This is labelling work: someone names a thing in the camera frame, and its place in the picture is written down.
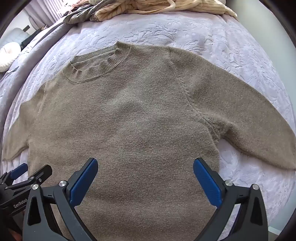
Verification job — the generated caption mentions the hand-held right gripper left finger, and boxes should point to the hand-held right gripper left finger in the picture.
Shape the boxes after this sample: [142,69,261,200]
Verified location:
[22,158,99,241]

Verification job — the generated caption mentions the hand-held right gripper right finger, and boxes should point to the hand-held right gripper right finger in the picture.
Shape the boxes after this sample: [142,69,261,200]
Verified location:
[193,158,269,241]

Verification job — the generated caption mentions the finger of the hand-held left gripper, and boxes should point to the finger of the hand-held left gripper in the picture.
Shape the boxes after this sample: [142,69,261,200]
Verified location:
[0,163,28,186]
[5,164,53,197]

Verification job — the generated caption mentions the olive knit sweater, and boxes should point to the olive knit sweater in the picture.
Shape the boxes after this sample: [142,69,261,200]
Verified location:
[2,42,296,241]

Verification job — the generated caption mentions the white round pillow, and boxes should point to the white round pillow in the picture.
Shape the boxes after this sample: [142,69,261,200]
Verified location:
[0,42,22,72]

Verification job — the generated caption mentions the white quilted cushion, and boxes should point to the white quilted cushion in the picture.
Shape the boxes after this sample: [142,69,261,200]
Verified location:
[1,28,30,48]

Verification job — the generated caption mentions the lavender embossed bed blanket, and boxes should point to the lavender embossed bed blanket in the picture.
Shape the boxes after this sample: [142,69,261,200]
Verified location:
[0,13,296,241]

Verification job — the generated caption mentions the pale curtain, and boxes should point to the pale curtain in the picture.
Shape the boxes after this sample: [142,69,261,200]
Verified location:
[24,0,71,25]

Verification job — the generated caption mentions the dark grey crumpled cloth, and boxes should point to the dark grey crumpled cloth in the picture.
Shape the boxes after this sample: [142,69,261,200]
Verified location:
[63,3,110,25]

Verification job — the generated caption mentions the cream striped garment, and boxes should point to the cream striped garment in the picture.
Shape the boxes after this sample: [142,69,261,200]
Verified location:
[92,0,238,23]

